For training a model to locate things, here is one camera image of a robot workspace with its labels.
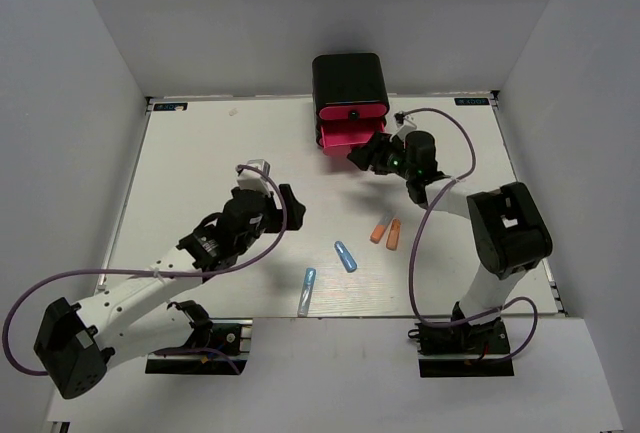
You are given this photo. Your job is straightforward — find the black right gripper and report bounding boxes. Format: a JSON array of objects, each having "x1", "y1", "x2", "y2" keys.
[{"x1": 349, "y1": 130, "x2": 417, "y2": 180}]

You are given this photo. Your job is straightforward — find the pink drawer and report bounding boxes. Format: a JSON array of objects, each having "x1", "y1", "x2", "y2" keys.
[
  {"x1": 318, "y1": 103, "x2": 389, "y2": 121},
  {"x1": 320, "y1": 118, "x2": 385, "y2": 156}
]

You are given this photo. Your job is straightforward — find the pink top drawer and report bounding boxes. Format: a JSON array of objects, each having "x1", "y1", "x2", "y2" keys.
[{"x1": 318, "y1": 103, "x2": 389, "y2": 121}]

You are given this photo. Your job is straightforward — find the light blue correction tape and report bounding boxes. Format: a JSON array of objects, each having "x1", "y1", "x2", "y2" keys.
[{"x1": 334, "y1": 241, "x2": 358, "y2": 273}]

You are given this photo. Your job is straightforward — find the orange correction tape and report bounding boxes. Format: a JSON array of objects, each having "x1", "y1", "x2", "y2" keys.
[{"x1": 386, "y1": 218, "x2": 402, "y2": 251}]

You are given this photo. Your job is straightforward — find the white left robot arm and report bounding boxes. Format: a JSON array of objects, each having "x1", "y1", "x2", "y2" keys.
[{"x1": 34, "y1": 184, "x2": 306, "y2": 400}]

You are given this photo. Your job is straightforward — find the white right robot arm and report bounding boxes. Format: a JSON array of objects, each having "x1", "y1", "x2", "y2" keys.
[{"x1": 347, "y1": 131, "x2": 553, "y2": 352}]

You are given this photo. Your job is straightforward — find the black drawer cabinet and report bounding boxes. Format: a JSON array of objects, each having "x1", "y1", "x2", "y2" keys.
[{"x1": 312, "y1": 53, "x2": 390, "y2": 150}]

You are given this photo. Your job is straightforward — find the light blue utility knife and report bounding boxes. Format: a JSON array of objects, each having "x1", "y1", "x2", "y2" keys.
[{"x1": 297, "y1": 268, "x2": 317, "y2": 318}]

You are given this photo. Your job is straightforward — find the orange utility knife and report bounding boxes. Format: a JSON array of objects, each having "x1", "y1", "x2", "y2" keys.
[{"x1": 369, "y1": 212, "x2": 394, "y2": 244}]

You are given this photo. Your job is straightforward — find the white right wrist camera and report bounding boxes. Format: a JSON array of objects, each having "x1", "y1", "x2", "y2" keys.
[{"x1": 394, "y1": 112, "x2": 418, "y2": 142}]

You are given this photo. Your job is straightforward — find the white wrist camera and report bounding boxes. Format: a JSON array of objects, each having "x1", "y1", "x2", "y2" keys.
[
  {"x1": 236, "y1": 159, "x2": 270, "y2": 196},
  {"x1": 394, "y1": 112, "x2": 418, "y2": 142}
]

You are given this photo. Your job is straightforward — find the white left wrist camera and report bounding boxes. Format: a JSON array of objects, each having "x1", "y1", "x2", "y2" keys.
[{"x1": 236, "y1": 159, "x2": 270, "y2": 196}]

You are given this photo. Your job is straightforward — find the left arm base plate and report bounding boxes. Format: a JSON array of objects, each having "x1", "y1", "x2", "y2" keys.
[{"x1": 145, "y1": 319, "x2": 253, "y2": 376}]

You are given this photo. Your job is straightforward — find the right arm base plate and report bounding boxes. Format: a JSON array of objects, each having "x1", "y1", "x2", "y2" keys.
[{"x1": 407, "y1": 319, "x2": 514, "y2": 378}]

